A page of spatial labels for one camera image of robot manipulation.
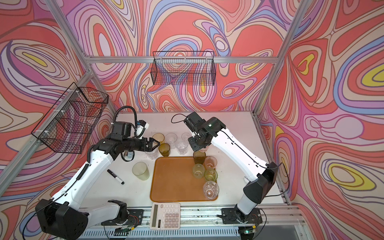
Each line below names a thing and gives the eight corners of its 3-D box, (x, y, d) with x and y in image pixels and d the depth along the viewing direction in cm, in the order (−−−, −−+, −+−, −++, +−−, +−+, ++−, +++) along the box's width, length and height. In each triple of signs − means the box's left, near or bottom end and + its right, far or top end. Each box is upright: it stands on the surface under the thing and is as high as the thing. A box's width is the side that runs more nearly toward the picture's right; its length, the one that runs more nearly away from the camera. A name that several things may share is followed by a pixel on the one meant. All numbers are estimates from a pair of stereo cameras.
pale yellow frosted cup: (136, 180, 86) (130, 173, 78) (139, 169, 91) (134, 161, 83) (148, 180, 86) (144, 173, 78) (151, 169, 91) (146, 161, 83)
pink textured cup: (204, 168, 91) (205, 164, 86) (203, 161, 94) (204, 156, 89) (216, 168, 91) (217, 164, 86) (215, 161, 94) (216, 156, 89)
